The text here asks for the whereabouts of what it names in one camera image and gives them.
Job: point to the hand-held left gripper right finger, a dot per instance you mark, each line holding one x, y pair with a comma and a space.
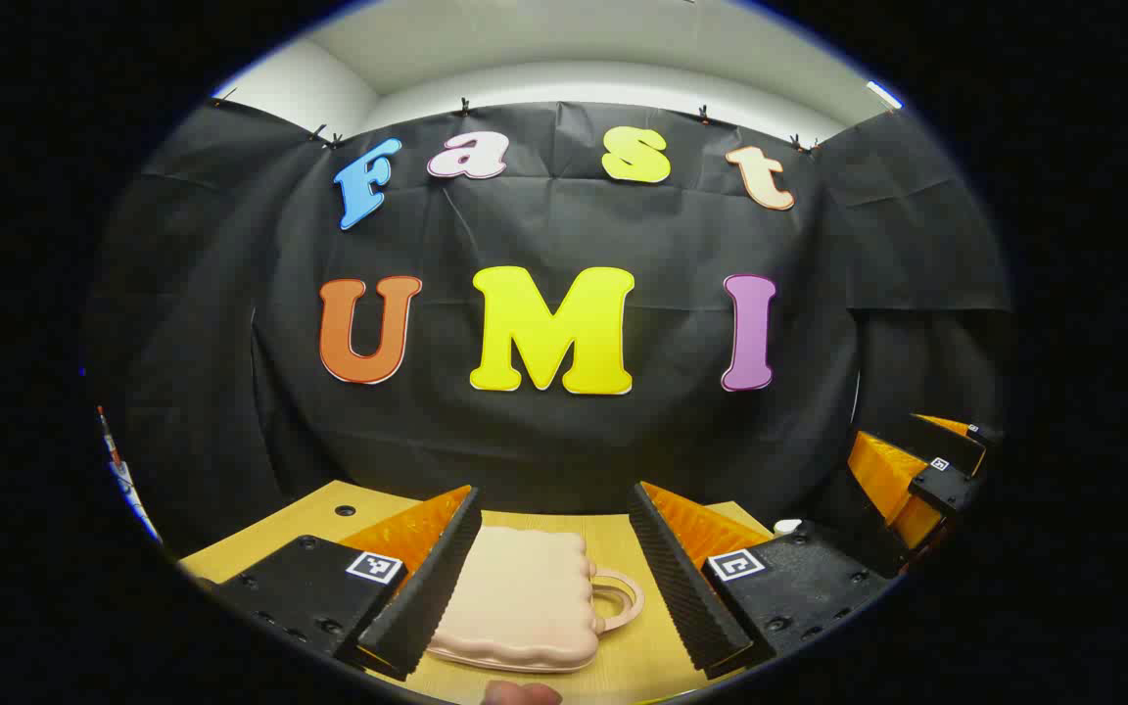
681, 587

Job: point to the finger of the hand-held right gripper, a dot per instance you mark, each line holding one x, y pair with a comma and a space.
926, 446
985, 436

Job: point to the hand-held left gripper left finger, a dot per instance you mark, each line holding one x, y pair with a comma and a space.
432, 587

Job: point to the white pump bottle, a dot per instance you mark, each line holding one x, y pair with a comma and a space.
787, 527

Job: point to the black backdrop cloth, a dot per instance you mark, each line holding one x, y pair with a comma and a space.
544, 460

